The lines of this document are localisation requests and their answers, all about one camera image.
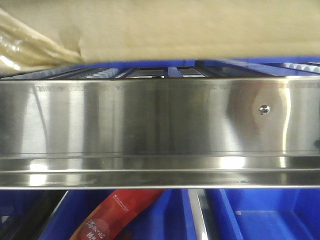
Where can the steel shelf divider bar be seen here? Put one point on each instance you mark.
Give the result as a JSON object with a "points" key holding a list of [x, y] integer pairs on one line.
{"points": [[200, 209]]}

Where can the blue bin lower left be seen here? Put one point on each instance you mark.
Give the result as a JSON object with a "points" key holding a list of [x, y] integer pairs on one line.
{"points": [[16, 202]]}

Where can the stainless steel shelf rail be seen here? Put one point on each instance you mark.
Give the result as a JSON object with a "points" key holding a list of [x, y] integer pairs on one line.
{"points": [[160, 133]]}

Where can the brown cardboard carton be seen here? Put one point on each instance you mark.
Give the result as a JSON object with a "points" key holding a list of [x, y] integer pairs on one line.
{"points": [[46, 34]]}

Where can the red printed package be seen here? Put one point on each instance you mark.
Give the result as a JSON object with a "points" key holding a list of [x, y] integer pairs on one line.
{"points": [[108, 219]]}

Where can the blue bin lower right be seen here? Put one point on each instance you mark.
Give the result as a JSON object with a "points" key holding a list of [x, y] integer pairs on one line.
{"points": [[266, 214]]}

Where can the shelf roller track bed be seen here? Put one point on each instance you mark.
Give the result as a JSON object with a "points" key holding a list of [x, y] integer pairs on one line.
{"points": [[220, 68]]}

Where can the silver rail screw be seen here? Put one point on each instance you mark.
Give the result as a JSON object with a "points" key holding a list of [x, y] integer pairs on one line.
{"points": [[264, 110]]}

